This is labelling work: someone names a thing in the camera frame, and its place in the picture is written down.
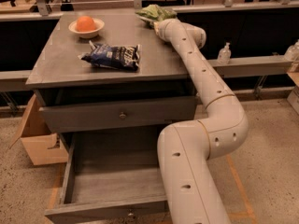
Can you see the green jalapeno chip bag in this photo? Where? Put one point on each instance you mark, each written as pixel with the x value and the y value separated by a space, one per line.
pixel 154 13

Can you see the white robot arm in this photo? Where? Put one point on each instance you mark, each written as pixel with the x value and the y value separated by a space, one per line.
pixel 184 147

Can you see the blue chip bag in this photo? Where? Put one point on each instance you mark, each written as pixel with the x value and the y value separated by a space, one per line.
pixel 125 58

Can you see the grey upper drawer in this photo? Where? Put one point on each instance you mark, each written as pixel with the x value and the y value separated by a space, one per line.
pixel 121 114

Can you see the grey wooden cabinet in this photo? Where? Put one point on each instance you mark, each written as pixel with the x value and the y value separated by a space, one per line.
pixel 108 98

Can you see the grey open lower drawer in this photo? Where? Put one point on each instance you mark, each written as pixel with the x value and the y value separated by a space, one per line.
pixel 111 173

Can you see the clear hand sanitizer bottle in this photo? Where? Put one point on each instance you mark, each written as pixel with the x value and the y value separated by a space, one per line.
pixel 224 54

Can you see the orange fruit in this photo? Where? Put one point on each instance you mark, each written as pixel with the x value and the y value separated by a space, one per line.
pixel 85 24

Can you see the brown cardboard box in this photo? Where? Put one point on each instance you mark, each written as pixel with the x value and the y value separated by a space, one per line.
pixel 41 145

